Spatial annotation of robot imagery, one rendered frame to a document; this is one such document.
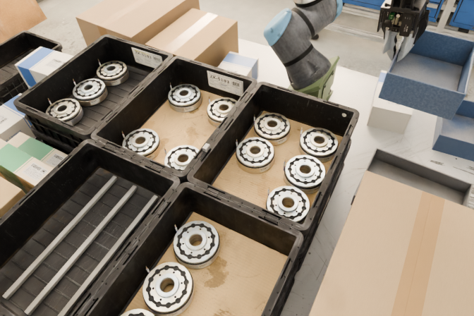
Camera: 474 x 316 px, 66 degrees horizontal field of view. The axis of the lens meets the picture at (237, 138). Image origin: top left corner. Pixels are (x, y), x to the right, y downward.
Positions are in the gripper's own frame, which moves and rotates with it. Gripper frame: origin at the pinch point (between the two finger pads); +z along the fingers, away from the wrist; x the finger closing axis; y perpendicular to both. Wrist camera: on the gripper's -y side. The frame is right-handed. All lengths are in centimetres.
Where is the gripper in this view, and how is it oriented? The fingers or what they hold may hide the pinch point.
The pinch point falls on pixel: (396, 53)
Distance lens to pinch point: 91.2
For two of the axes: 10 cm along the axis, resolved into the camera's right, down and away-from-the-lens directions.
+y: -5.2, 6.5, -5.6
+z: 1.2, 7.0, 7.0
